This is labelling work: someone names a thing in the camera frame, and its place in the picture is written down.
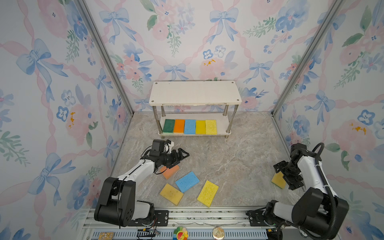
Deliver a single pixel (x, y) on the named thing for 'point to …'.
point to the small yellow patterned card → (106, 236)
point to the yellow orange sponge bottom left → (172, 194)
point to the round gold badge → (218, 232)
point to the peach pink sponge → (169, 172)
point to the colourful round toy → (180, 233)
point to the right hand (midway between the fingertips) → (281, 176)
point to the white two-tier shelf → (216, 93)
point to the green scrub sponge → (169, 125)
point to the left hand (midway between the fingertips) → (184, 156)
